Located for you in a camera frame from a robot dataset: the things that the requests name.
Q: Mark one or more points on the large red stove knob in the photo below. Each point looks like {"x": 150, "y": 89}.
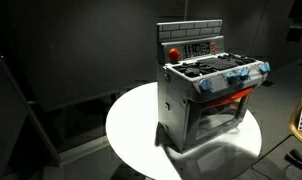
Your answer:
{"x": 174, "y": 54}

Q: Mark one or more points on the grey toy stove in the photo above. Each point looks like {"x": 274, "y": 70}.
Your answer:
{"x": 181, "y": 103}

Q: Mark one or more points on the blue stove knob far left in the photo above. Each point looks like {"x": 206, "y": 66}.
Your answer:
{"x": 205, "y": 85}

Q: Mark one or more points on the blue stove knob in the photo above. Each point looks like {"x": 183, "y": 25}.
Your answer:
{"x": 205, "y": 85}
{"x": 244, "y": 73}
{"x": 232, "y": 78}
{"x": 264, "y": 68}

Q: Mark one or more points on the blue stove knob centre left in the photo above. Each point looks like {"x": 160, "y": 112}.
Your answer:
{"x": 232, "y": 78}

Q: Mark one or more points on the blue stove knob centre right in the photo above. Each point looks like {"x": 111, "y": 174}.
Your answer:
{"x": 244, "y": 73}

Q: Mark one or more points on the blue stove knob far right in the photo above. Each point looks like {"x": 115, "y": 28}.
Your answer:
{"x": 264, "y": 68}

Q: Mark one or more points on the round white table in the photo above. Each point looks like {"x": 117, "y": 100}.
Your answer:
{"x": 132, "y": 130}

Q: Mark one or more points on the black keypad panel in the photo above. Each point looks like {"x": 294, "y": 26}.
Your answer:
{"x": 193, "y": 50}

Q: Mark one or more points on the black ribbed griddle plate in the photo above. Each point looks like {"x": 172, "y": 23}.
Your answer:
{"x": 220, "y": 64}

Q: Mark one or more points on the black burner grate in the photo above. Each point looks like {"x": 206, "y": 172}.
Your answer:
{"x": 240, "y": 60}

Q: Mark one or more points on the black chair base leg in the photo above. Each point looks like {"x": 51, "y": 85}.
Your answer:
{"x": 294, "y": 158}

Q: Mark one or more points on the red oven door handle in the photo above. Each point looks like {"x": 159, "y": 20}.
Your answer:
{"x": 230, "y": 98}

